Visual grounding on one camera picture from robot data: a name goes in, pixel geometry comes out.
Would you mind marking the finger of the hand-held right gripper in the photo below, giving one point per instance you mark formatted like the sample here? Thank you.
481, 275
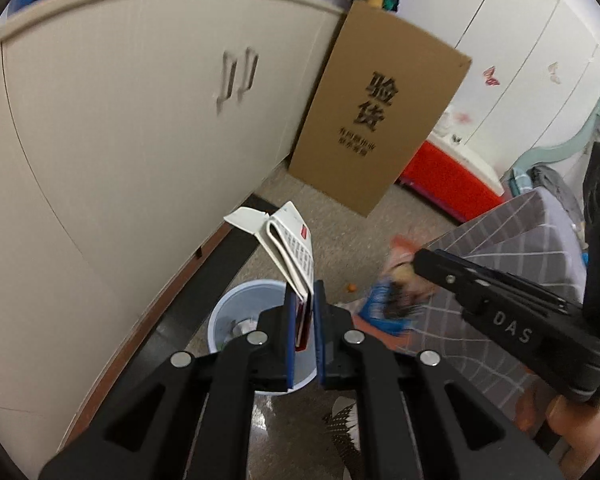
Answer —
520, 282
445, 272

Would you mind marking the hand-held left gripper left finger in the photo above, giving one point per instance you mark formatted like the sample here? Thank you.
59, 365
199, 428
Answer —
290, 340

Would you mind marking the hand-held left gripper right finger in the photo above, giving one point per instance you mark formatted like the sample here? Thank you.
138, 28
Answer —
320, 340

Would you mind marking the blue plastic bin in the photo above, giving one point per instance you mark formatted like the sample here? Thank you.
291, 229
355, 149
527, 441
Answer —
235, 305

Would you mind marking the colourful snack packet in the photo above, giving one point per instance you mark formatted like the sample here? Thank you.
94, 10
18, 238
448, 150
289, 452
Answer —
385, 305

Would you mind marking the white paper carton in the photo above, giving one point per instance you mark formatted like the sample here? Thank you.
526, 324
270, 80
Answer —
292, 255

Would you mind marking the person's right hand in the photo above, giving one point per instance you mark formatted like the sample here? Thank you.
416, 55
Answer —
580, 420

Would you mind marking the grey checked tablecloth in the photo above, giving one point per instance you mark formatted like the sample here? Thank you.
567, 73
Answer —
505, 240

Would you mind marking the white crumpled paper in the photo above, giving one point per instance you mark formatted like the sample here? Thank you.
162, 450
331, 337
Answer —
242, 327

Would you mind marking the red storage box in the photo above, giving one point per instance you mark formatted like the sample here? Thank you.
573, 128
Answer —
445, 180

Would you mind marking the teal checked pillow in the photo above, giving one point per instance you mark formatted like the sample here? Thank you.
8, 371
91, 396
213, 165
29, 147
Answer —
519, 182

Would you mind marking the grey duvet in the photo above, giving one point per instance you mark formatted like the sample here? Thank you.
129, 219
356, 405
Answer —
555, 187

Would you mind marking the pink flower sticker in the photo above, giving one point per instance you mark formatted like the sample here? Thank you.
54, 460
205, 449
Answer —
463, 117

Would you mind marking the tall cardboard box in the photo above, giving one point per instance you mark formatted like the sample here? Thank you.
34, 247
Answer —
375, 110

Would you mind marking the pink butterfly sticker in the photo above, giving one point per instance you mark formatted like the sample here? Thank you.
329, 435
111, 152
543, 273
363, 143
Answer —
491, 75

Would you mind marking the pale butterfly sticker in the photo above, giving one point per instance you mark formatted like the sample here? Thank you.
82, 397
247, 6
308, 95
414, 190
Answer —
554, 72

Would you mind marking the white wardrobe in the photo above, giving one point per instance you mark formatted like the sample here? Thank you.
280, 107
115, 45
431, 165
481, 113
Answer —
520, 25

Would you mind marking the white low cabinet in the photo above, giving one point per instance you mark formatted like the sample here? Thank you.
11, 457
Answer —
105, 160

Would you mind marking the teal bunk bed frame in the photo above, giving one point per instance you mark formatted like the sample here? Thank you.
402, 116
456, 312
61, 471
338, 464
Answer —
580, 140

